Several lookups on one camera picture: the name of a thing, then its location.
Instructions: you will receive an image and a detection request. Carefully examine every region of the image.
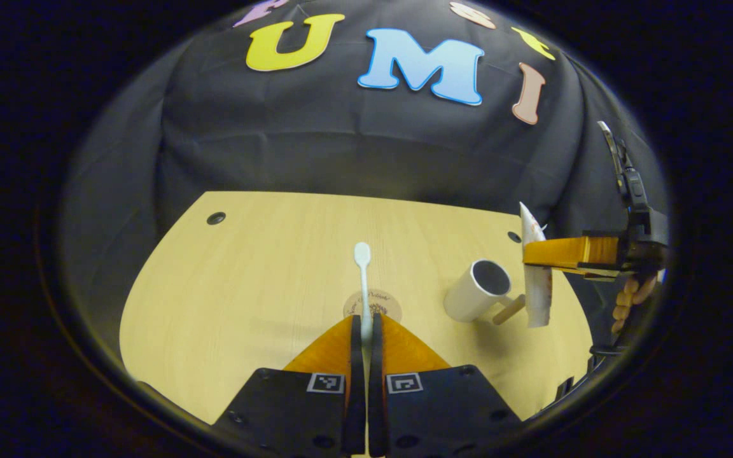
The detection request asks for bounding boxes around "pale green toothbrush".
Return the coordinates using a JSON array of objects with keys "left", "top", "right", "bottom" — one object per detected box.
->
[{"left": 353, "top": 241, "right": 374, "bottom": 363}]

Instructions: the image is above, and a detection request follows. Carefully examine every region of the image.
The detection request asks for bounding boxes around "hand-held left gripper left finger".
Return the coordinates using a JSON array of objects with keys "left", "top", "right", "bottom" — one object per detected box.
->
[{"left": 211, "top": 313, "right": 367, "bottom": 458}]

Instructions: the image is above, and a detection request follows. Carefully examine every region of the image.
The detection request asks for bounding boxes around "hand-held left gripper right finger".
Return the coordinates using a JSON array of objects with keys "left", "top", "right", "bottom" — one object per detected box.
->
[{"left": 368, "top": 312, "right": 523, "bottom": 458}]

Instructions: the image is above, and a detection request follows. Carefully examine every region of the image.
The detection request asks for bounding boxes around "round brown coaster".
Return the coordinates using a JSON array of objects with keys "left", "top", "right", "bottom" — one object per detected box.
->
[{"left": 343, "top": 289, "right": 403, "bottom": 324}]

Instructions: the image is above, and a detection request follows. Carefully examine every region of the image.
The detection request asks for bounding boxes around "white toothpaste tube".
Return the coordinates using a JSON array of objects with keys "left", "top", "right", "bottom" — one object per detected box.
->
[{"left": 519, "top": 202, "right": 554, "bottom": 329}]

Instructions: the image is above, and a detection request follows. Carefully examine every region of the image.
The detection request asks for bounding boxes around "white cup with wooden handle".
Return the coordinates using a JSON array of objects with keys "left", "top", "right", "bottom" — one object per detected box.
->
[{"left": 443, "top": 259, "right": 526, "bottom": 326}]

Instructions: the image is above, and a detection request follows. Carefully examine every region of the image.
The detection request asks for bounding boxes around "black backdrop cloth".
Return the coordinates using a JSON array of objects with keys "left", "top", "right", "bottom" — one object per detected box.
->
[{"left": 61, "top": 0, "right": 669, "bottom": 357}]

